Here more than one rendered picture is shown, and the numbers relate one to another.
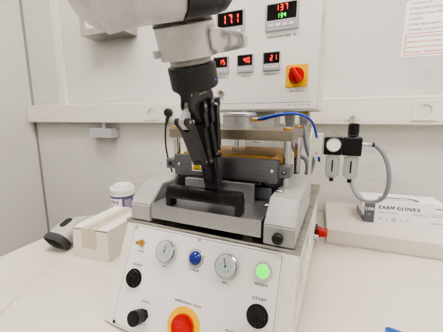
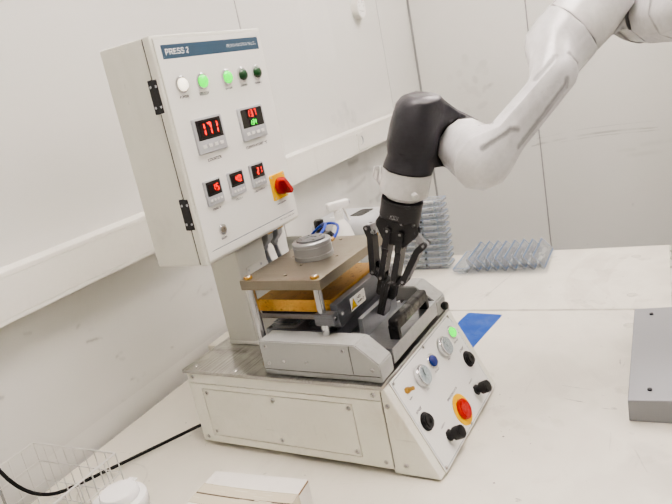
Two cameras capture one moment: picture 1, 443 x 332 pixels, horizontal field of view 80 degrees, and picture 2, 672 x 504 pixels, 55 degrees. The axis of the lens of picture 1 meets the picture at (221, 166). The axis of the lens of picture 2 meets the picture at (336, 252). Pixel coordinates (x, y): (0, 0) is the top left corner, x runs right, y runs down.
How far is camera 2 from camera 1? 1.28 m
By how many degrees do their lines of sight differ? 79
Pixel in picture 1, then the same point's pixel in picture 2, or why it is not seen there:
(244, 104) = (248, 234)
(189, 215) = (411, 333)
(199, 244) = (425, 350)
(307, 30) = (273, 136)
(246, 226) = (432, 311)
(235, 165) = (372, 282)
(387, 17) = not seen: hidden behind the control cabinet
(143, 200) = (382, 355)
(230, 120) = (327, 248)
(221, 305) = (458, 373)
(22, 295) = not seen: outside the picture
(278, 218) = (434, 294)
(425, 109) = not seen: hidden behind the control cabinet
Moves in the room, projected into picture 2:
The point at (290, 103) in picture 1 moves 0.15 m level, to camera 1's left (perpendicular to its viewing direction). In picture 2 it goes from (281, 217) to (268, 234)
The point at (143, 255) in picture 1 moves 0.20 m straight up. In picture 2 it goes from (415, 399) to (396, 294)
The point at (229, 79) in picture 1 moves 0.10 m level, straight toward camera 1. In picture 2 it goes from (226, 207) to (275, 199)
